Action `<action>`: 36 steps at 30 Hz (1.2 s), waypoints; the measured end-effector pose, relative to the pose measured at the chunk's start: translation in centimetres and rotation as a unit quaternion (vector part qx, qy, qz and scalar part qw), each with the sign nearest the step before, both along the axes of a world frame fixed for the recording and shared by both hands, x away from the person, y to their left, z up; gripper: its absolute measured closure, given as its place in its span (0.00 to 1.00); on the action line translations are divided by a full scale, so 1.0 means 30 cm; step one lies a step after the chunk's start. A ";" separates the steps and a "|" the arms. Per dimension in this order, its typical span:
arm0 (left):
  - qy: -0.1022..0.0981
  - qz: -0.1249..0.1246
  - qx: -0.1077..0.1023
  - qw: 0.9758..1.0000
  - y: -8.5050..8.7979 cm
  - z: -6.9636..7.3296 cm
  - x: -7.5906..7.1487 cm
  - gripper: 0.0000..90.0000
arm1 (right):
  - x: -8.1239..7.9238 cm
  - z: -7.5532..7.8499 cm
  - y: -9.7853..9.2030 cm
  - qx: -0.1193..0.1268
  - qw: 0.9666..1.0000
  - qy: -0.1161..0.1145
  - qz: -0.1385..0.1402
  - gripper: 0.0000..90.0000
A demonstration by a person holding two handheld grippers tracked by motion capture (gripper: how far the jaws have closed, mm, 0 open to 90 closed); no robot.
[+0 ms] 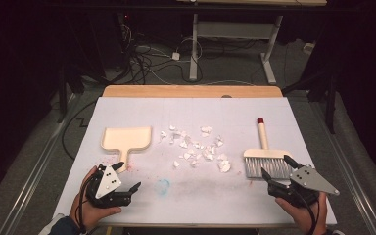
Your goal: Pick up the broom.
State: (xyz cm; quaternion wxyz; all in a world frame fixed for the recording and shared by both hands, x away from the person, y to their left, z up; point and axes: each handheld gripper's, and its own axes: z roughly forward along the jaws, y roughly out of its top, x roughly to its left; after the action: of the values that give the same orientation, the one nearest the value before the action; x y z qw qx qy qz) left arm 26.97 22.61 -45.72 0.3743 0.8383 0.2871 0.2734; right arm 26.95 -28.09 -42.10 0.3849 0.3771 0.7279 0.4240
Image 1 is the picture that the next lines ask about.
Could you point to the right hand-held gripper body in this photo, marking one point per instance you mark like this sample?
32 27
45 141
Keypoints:
310 181

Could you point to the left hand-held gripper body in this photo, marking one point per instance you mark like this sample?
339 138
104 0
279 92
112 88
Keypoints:
107 182

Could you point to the cream plastic dustpan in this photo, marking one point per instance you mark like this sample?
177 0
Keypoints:
125 138

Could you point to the wooden hand brush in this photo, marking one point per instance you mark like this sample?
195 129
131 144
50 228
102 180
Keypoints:
263 133

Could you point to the person's left hand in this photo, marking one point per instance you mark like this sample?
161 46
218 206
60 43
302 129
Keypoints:
89 215

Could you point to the person's right hand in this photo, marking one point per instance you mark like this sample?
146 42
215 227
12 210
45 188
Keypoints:
306 218

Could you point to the pile of white paper scraps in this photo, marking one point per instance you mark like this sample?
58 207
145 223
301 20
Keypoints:
224 165

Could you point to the black metal stand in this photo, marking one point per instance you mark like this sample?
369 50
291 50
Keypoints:
330 104
62 94

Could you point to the wooden table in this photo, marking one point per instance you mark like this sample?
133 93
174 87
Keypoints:
192 91

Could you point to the white power adapter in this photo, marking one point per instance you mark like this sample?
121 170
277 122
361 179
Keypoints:
175 56

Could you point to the white metal table frame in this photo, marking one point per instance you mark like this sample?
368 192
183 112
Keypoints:
233 30

